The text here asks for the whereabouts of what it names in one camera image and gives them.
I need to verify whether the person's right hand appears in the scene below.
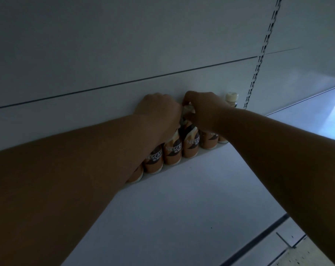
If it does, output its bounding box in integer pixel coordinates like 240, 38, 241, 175
182, 91, 233, 135

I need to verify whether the person's left hand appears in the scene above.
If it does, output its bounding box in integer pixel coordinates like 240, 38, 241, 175
133, 93, 183, 144

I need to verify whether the orange coffee drink bottle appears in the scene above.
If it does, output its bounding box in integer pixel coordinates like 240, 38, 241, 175
181, 105, 201, 159

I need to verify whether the person's left forearm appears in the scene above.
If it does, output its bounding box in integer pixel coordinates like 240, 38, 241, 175
0, 113, 168, 266

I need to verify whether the person's right forearm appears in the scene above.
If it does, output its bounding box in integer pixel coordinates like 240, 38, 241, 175
217, 106, 335, 266

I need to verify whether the row of orange bottles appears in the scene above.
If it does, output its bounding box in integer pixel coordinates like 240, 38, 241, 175
126, 91, 239, 184

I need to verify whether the slotted metal shelf upright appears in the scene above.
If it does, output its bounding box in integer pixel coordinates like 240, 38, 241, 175
243, 0, 284, 110

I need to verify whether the white metal shelf board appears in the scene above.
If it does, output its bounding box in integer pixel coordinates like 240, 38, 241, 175
265, 83, 335, 143
231, 218, 335, 266
61, 141, 288, 266

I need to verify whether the black shelf edge strip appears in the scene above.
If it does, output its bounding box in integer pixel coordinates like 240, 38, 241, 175
220, 213, 291, 266

